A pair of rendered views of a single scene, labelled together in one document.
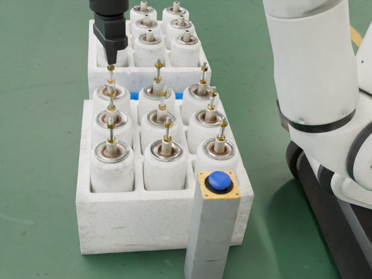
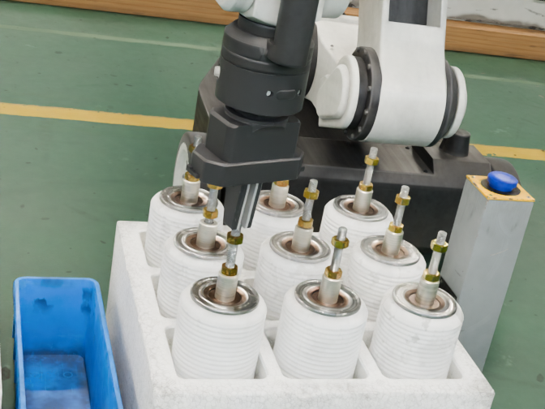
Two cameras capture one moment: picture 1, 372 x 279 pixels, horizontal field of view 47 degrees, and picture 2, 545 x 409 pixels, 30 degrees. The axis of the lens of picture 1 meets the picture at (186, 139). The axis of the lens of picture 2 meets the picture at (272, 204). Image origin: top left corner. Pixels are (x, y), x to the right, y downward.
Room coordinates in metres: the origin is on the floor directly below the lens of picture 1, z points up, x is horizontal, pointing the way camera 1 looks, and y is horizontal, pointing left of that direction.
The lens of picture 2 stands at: (1.01, 1.16, 0.80)
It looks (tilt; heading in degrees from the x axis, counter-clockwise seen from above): 24 degrees down; 263
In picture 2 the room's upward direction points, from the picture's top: 11 degrees clockwise
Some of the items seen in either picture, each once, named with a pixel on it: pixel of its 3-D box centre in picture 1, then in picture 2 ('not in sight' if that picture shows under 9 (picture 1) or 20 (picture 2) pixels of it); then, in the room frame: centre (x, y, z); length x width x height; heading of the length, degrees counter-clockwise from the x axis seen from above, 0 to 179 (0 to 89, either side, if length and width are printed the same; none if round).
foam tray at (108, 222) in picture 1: (158, 168); (277, 358); (0.84, 0.06, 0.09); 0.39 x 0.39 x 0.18; 12
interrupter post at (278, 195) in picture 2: (210, 113); (278, 195); (0.86, -0.05, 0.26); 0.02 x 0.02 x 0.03
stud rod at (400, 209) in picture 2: (168, 132); (398, 214); (0.72, 0.04, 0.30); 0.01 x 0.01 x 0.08
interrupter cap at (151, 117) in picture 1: (161, 118); (300, 247); (0.84, 0.06, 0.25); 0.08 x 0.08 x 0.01
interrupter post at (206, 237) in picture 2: (157, 88); (207, 234); (0.96, 0.09, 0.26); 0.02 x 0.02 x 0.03
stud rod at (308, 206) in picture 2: (162, 100); (307, 208); (0.84, 0.06, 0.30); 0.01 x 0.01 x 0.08
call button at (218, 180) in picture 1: (219, 181); (501, 183); (0.57, -0.07, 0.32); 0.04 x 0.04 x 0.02
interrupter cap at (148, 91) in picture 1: (157, 92); (205, 243); (0.96, 0.09, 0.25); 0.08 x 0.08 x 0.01
